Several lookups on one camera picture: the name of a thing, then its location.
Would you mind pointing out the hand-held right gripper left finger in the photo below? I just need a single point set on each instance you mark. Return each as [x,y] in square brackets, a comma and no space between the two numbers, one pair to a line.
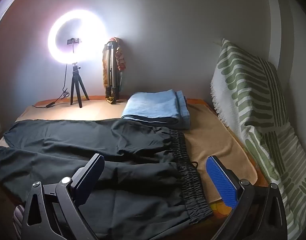
[91,177]

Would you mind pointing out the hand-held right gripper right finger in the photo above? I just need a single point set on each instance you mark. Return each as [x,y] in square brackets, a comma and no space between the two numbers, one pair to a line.
[221,182]

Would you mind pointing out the black pants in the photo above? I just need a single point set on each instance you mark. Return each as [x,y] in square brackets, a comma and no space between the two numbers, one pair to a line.
[118,155]

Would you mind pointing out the beige blanket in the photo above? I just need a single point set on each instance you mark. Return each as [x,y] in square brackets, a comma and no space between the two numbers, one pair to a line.
[213,142]

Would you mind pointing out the striped cloth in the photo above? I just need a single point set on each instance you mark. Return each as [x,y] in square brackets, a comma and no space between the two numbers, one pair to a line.
[18,217]

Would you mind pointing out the small black tripod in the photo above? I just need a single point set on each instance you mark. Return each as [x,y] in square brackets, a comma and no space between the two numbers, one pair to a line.
[76,85]

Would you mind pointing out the green and white patterned blanket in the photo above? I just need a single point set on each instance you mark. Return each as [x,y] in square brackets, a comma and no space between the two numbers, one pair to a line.
[255,92]

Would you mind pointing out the folded light blue cloth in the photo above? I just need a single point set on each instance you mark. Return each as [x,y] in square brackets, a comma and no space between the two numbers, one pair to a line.
[155,105]

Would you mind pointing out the folded silver tripod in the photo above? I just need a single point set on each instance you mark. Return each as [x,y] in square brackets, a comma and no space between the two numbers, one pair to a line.
[113,67]

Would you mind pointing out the folded tripod with cloth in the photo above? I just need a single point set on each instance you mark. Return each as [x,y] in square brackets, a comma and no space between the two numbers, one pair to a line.
[121,60]

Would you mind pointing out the black phone holder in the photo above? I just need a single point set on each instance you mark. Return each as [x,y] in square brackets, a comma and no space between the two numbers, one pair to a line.
[74,41]

